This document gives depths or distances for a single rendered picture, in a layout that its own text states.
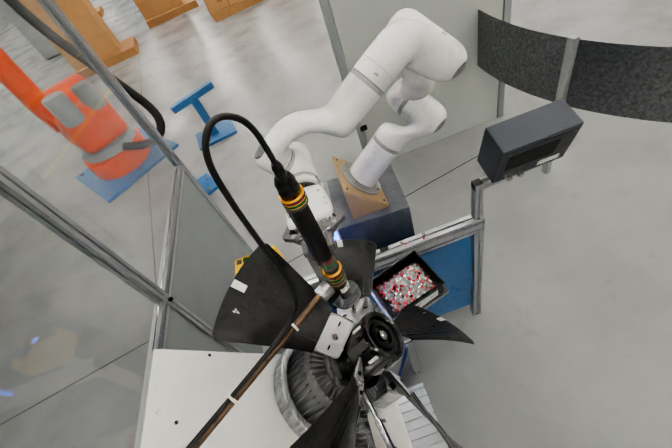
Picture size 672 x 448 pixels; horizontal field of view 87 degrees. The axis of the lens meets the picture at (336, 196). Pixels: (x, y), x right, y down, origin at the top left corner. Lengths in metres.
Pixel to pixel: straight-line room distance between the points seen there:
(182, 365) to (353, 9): 2.05
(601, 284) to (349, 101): 1.91
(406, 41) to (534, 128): 0.59
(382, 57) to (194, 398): 0.83
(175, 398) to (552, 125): 1.22
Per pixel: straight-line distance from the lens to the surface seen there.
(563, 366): 2.18
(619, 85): 2.38
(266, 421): 0.97
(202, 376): 0.95
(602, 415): 2.16
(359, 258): 1.05
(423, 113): 1.28
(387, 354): 0.85
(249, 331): 0.82
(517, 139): 1.22
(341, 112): 0.80
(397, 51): 0.81
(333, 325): 0.86
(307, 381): 0.94
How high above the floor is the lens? 2.03
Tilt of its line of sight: 45 degrees down
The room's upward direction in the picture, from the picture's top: 22 degrees counter-clockwise
